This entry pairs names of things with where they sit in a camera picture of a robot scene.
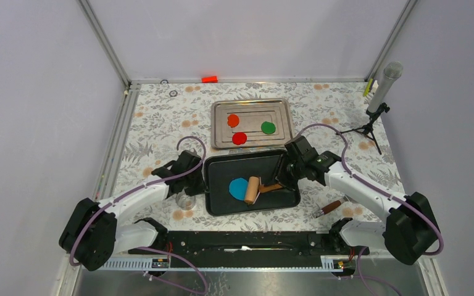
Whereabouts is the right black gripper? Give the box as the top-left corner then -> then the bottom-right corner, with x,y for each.
265,156 -> 305,194

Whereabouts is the small glass bowl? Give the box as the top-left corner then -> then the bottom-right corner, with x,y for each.
175,194 -> 196,211

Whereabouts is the black plastic tray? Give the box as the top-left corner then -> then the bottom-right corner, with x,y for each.
204,149 -> 301,216

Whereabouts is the wooden dough roller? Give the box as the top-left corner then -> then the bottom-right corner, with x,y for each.
244,176 -> 283,205

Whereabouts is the blue dough piece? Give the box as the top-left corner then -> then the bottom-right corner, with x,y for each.
228,178 -> 248,201

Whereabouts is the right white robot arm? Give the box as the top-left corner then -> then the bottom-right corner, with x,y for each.
274,136 -> 444,265

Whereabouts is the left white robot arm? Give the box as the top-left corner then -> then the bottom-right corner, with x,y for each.
59,150 -> 204,271

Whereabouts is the green dough disc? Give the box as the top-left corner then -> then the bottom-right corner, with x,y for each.
260,121 -> 277,134

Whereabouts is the red dough disc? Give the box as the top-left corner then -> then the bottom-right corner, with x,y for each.
231,132 -> 247,146

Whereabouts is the orange dough disc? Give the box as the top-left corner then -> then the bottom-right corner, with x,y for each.
227,114 -> 240,128

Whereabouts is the silver metal tray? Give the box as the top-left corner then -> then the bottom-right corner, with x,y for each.
210,98 -> 295,150

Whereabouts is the orange block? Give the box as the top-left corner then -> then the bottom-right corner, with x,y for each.
201,76 -> 218,83

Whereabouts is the grey microphone on tripod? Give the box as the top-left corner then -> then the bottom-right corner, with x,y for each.
338,61 -> 404,155

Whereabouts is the yellow marker pen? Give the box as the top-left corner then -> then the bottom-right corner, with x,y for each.
362,78 -> 373,97

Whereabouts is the brown handled tool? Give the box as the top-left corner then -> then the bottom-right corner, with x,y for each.
312,197 -> 348,218

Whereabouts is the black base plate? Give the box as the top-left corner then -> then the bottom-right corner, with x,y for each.
128,231 -> 371,269

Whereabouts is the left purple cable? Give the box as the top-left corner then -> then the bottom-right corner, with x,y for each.
69,136 -> 209,295

